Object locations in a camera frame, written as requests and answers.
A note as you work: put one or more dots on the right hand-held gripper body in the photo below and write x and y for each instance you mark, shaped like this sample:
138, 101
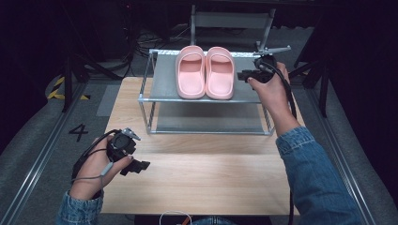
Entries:
265, 67

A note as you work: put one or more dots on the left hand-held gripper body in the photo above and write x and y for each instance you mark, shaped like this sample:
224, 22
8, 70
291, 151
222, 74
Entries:
120, 145

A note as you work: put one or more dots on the pink rubber slipper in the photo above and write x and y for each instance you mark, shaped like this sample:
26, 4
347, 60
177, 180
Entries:
190, 73
219, 75

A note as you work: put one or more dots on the grey metal shoe rack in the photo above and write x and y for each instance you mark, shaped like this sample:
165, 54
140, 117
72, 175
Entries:
165, 81

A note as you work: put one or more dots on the person's right hand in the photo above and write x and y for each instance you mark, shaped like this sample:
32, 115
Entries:
275, 93

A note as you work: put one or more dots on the person's left hand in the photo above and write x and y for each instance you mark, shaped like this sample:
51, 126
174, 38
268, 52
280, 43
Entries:
94, 170

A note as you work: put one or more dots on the black tripod stand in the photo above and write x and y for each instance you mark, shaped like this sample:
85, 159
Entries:
67, 81
322, 84

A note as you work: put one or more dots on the yellow black floor tape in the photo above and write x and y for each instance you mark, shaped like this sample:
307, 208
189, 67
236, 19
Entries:
56, 90

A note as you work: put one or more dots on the person's blue denim pants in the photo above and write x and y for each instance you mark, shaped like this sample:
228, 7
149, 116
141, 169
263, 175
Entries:
212, 220

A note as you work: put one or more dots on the grey metal frame stand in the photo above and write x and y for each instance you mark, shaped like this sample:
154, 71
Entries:
231, 20

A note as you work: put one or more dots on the metal floor rail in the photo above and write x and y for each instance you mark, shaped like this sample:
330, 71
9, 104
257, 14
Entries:
37, 162
341, 162

